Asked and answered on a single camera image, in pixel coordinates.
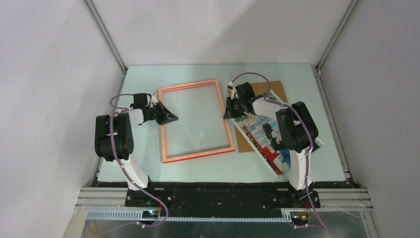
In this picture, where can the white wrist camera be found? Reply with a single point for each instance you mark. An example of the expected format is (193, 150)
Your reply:
(233, 92)
(153, 99)

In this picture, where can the aluminium front rail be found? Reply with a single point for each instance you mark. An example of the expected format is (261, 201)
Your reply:
(109, 204)

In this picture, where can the colourful printed photo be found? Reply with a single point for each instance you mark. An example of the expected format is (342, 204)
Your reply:
(263, 135)

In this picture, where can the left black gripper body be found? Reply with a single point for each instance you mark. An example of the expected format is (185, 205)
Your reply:
(152, 112)

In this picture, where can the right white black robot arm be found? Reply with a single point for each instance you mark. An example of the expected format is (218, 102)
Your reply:
(296, 127)

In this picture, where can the clear acrylic sheet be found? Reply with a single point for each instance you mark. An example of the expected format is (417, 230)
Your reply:
(200, 128)

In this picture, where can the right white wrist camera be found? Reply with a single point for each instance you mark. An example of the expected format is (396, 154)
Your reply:
(233, 92)

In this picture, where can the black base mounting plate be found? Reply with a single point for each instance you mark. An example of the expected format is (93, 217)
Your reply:
(189, 195)

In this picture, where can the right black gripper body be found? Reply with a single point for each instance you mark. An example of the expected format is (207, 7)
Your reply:
(239, 109)

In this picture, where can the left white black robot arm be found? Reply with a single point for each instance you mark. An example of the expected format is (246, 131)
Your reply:
(114, 141)

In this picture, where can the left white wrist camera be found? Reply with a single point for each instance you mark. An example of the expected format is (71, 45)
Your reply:
(153, 99)

